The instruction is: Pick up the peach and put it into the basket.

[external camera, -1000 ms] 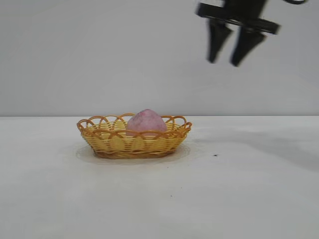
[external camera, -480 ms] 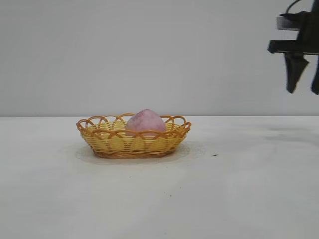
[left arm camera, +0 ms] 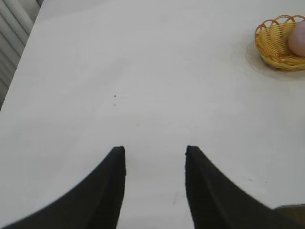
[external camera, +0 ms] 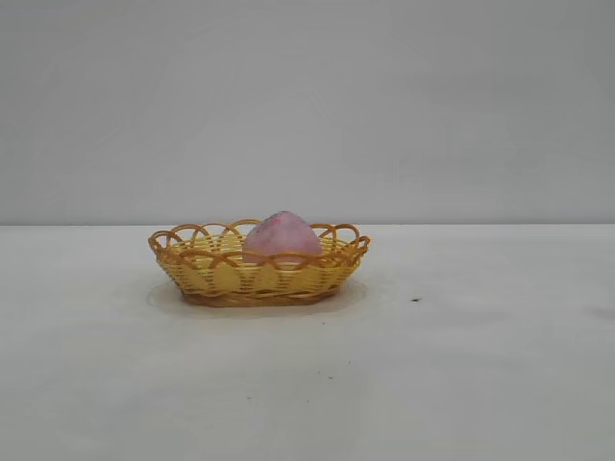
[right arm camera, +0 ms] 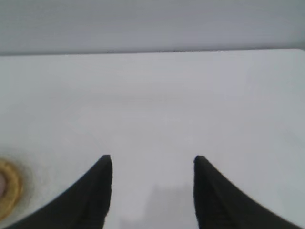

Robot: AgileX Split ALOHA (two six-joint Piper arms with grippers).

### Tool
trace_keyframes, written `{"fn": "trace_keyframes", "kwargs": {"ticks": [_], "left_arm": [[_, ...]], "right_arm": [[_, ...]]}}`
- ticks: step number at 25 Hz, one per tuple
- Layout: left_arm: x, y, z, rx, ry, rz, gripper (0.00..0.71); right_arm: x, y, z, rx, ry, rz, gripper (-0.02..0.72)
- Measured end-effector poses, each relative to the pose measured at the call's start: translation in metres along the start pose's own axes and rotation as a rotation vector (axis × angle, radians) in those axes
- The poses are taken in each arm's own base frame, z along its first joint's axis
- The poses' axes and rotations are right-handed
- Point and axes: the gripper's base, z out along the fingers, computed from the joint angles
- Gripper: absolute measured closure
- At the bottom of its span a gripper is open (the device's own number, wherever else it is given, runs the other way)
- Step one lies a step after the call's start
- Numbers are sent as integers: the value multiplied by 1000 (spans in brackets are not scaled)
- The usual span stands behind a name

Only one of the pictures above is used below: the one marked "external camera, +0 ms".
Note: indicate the pink peach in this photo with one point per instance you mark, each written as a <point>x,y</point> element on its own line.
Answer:
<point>283,237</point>

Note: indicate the yellow woven wicker basket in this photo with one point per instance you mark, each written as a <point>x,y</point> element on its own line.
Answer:
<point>216,281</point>

